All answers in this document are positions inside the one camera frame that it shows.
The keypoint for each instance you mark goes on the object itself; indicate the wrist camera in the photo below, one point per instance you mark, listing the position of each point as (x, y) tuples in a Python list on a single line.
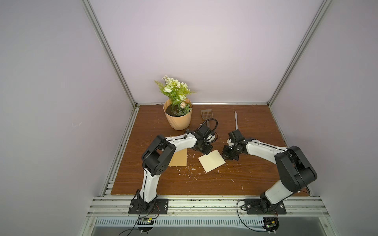
[(211, 138), (230, 144)]

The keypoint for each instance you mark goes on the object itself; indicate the small brown slotted scoop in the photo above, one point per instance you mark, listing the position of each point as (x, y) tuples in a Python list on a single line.
[(206, 114)]

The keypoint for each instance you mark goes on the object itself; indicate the aluminium front rail frame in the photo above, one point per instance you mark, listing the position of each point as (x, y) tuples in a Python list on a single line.
[(205, 205)]

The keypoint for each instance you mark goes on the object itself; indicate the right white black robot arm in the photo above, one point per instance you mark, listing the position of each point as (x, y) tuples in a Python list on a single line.
[(295, 170)]

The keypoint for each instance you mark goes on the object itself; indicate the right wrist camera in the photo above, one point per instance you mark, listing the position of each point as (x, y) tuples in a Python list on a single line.
[(230, 144)]

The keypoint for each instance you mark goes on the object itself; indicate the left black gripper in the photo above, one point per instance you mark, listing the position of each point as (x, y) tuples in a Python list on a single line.
[(208, 150)]

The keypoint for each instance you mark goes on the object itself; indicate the cream letter paper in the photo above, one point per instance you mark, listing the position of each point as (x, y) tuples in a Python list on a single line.
[(211, 161)]

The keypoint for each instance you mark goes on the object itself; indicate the brown kraft envelope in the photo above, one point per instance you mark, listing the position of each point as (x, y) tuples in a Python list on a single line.
[(179, 159)]

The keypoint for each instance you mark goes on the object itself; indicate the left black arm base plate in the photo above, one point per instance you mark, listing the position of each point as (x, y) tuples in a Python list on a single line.
[(157, 206)]

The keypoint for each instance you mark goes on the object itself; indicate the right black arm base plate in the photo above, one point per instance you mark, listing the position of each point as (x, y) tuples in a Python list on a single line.
[(263, 206)]

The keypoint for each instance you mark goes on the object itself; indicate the beige ribbed flower pot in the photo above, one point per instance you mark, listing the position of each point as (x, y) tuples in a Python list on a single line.
[(178, 123)]

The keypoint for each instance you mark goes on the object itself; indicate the artificial green white plant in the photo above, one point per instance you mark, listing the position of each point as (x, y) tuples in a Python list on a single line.
[(177, 93)]

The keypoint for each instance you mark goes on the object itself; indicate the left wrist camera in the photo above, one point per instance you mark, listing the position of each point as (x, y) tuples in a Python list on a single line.
[(211, 138)]

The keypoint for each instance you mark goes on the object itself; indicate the grey plastic knife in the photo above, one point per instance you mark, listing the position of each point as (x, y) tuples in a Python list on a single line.
[(236, 120)]

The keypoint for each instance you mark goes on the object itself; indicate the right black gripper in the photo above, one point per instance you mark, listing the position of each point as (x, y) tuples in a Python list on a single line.
[(229, 152)]

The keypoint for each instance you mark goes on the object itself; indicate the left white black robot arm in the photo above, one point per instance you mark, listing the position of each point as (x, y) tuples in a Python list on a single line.
[(159, 153)]

